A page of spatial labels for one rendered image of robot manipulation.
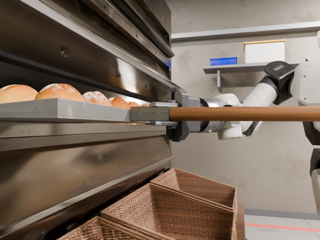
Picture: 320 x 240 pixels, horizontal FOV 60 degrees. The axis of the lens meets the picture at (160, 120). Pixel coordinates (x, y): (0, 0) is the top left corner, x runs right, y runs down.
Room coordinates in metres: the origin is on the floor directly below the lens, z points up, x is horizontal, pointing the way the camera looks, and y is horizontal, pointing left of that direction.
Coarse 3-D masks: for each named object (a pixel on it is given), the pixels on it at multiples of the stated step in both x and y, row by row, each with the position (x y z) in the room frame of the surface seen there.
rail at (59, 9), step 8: (40, 0) 0.54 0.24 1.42; (48, 0) 0.57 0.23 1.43; (56, 8) 0.59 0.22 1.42; (64, 16) 0.62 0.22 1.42; (72, 16) 0.65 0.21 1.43; (80, 24) 0.68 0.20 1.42; (96, 32) 0.76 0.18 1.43; (104, 40) 0.81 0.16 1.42; (120, 48) 0.92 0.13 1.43; (128, 56) 0.98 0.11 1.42; (144, 64) 1.15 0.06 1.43; (168, 80) 1.54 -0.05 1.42
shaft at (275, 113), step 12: (180, 108) 0.59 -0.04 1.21; (192, 108) 0.59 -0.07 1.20; (204, 108) 0.58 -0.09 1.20; (216, 108) 0.57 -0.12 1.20; (228, 108) 0.57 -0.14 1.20; (240, 108) 0.56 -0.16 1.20; (252, 108) 0.55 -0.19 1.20; (264, 108) 0.55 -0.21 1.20; (276, 108) 0.54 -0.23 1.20; (288, 108) 0.54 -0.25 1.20; (300, 108) 0.53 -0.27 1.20; (312, 108) 0.53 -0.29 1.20; (180, 120) 0.60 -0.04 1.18; (192, 120) 0.59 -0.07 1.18; (204, 120) 0.59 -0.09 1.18; (216, 120) 0.58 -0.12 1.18; (228, 120) 0.57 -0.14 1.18; (240, 120) 0.57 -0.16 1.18; (252, 120) 0.56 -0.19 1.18; (264, 120) 0.55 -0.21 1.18; (276, 120) 0.55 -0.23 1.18; (288, 120) 0.54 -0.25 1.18; (300, 120) 0.53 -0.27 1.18; (312, 120) 0.53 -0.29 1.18
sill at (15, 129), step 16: (0, 128) 0.63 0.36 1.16; (16, 128) 0.68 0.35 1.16; (32, 128) 0.73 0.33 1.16; (48, 128) 0.79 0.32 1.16; (64, 128) 0.86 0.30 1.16; (80, 128) 0.95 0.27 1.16; (96, 128) 1.05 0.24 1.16; (112, 128) 1.19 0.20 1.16; (128, 128) 1.36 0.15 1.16; (144, 128) 1.59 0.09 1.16; (160, 128) 1.92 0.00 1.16
